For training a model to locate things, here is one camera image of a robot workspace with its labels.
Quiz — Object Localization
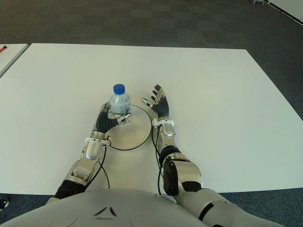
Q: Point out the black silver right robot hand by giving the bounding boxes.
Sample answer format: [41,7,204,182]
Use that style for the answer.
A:
[141,84,170,118]

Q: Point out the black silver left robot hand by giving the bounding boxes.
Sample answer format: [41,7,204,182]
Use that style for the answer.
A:
[91,102,132,140]

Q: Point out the clear bottle with blue cap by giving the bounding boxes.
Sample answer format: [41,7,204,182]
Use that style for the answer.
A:
[109,84,133,126]

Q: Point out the white plate with black rim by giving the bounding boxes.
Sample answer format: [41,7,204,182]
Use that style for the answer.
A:
[104,104,152,150]

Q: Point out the grey robot torso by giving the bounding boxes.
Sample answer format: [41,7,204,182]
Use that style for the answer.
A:
[4,188,256,227]

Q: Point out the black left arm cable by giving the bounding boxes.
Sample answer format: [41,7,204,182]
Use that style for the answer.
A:
[99,144,110,190]

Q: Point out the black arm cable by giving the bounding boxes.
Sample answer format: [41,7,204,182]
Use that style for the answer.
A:
[99,144,110,190]
[152,125,166,196]

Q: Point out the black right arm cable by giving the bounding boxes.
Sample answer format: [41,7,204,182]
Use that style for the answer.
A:
[152,125,166,196]

